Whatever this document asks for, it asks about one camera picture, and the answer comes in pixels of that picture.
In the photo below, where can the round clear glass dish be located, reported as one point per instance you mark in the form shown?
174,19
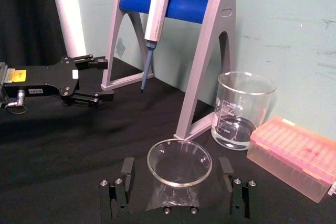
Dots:
181,182

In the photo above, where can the clear glass beaker with water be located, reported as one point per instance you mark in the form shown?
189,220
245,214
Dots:
236,129

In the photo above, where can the grey pipette stand, blue bar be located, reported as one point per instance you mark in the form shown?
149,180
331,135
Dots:
207,51

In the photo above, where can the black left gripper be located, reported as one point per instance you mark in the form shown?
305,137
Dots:
47,81

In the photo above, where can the pink pipette tip box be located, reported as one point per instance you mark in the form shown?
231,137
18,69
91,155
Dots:
291,155

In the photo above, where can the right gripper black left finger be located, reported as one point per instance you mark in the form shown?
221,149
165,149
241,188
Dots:
128,179

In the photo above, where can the white pipette with blue tip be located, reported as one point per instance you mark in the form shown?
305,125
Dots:
156,19

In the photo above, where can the black table cloth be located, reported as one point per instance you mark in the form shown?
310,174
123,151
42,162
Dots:
65,155

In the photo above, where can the black curtain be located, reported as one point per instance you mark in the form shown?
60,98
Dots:
26,11

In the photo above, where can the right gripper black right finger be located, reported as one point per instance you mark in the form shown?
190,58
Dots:
227,179

